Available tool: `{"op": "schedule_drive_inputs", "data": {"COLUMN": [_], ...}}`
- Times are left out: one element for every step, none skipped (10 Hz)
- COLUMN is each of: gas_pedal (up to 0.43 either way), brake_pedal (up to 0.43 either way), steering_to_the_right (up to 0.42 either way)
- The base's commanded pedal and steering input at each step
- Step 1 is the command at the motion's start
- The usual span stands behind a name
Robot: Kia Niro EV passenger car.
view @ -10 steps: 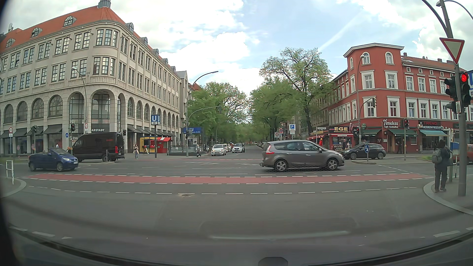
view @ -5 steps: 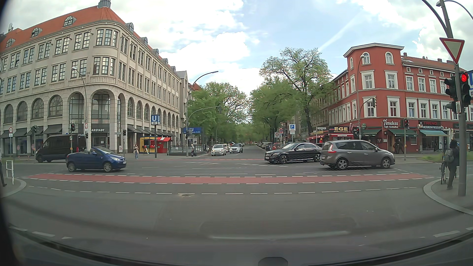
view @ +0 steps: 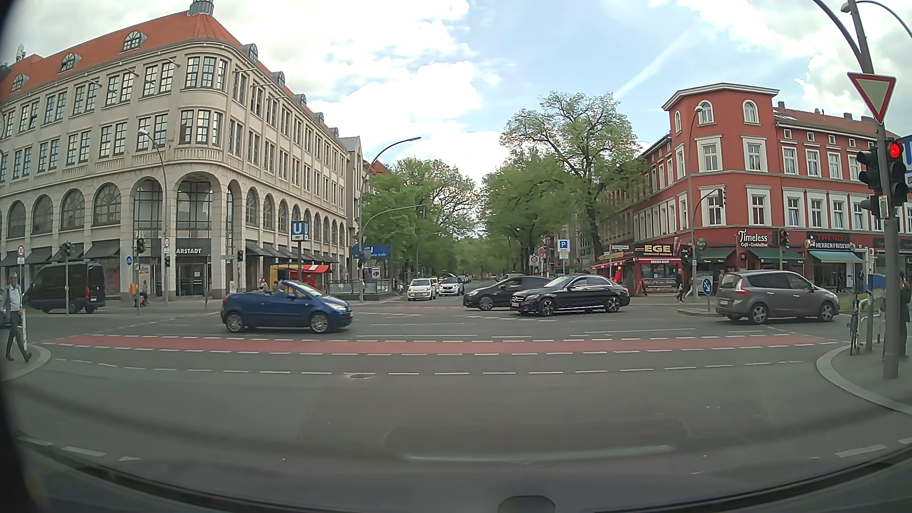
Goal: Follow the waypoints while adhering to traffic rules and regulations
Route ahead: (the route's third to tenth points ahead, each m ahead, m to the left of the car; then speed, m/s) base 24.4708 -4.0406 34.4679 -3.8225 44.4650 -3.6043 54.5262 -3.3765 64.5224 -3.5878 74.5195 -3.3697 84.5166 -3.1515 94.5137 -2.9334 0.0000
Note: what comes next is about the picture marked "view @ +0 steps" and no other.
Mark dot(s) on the paved pavement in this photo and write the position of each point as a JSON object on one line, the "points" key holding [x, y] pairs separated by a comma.
{"points": [[18, 356], [873, 374]]}

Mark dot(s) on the car's own bonnet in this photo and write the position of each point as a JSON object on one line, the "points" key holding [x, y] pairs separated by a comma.
{"points": [[456, 491]]}

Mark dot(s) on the curved street lamp post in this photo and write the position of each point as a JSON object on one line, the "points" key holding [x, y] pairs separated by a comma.
{"points": [[361, 228]]}

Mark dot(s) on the dark hatchback car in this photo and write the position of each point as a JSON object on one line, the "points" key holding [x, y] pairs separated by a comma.
{"points": [[499, 292]]}

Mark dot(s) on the black saloon car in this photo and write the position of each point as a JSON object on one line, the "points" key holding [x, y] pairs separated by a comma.
{"points": [[570, 293]]}

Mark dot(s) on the large beige corner building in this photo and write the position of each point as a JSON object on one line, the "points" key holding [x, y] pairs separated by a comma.
{"points": [[178, 157]]}

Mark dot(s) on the person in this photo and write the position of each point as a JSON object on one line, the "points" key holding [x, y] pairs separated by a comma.
{"points": [[679, 283], [905, 313], [144, 292], [13, 313]]}

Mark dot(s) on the black van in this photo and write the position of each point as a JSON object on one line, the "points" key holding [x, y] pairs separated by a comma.
{"points": [[65, 286]]}

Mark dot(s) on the red brick corner building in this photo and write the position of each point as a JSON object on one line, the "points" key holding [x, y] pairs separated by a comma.
{"points": [[769, 192]]}

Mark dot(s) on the grey minivan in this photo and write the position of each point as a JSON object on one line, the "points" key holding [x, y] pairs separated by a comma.
{"points": [[776, 295]]}

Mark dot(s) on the traffic light with give-way sign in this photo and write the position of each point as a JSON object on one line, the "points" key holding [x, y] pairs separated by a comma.
{"points": [[890, 214]]}

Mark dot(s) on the blue convertible car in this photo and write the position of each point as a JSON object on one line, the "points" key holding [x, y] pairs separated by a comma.
{"points": [[285, 308]]}

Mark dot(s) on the round road sign on post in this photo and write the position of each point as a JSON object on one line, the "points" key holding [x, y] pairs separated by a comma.
{"points": [[21, 260]]}

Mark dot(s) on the blue underground station sign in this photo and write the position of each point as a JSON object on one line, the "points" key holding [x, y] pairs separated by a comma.
{"points": [[300, 235]]}

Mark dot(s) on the bicycle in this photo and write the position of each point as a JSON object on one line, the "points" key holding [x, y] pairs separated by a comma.
{"points": [[855, 320]]}

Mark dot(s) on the small white car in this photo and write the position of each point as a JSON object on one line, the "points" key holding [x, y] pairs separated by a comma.
{"points": [[450, 286]]}

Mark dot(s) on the row of trees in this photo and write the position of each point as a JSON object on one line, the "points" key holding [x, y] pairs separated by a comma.
{"points": [[499, 199]]}

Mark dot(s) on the grey asphalt road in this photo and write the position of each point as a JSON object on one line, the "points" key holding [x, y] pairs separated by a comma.
{"points": [[456, 406]]}

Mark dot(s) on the road markings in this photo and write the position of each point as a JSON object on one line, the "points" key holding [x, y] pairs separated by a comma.
{"points": [[427, 347]]}

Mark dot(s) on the red kiosk stand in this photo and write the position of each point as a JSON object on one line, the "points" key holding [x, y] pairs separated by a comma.
{"points": [[303, 274]]}

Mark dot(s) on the blue parking sign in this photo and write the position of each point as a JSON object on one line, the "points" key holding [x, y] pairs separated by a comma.
{"points": [[563, 253]]}

